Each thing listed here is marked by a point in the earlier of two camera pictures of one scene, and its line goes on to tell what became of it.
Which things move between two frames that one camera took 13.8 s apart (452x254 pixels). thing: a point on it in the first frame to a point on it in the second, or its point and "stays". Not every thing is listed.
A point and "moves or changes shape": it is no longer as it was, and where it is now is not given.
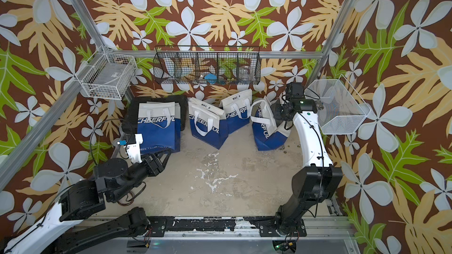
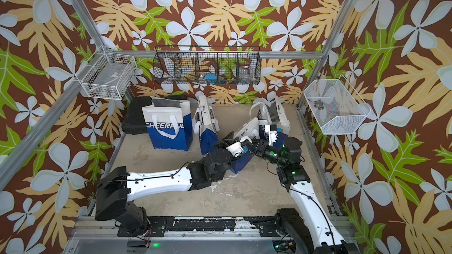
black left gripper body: x=152 y=170 to x=221 y=144
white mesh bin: x=344 y=110 stays
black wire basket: x=238 y=65 stays
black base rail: x=266 y=226 stays
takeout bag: x=238 y=108 to x=245 y=130
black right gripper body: x=281 y=112 to x=263 y=150
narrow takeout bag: x=208 y=122 moves or changes shape
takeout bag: x=160 y=124 moves or changes shape
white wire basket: x=107 y=75 stays
